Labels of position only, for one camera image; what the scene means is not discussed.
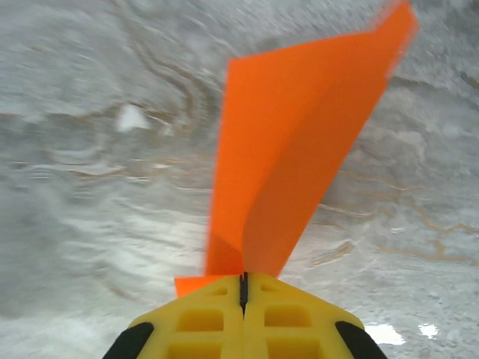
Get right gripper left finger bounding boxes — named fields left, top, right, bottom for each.
left=100, top=274, right=246, bottom=359

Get orange square paper sheet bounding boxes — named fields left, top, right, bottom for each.
left=174, top=0, right=420, bottom=300

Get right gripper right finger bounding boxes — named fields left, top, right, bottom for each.
left=241, top=272, right=390, bottom=359

